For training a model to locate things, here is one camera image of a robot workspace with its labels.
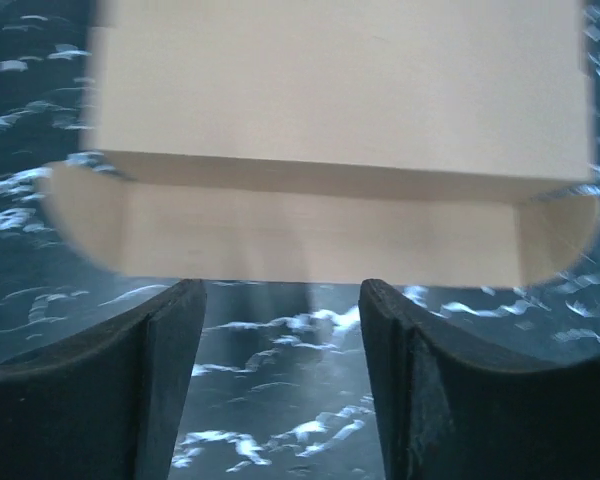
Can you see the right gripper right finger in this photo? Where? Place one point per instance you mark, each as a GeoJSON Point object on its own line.
{"type": "Point", "coordinates": [450, 405]}

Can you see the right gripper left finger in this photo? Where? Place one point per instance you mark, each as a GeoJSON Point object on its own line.
{"type": "Point", "coordinates": [107, 402]}

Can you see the large cardboard box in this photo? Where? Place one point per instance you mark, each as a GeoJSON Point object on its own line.
{"type": "Point", "coordinates": [420, 142]}

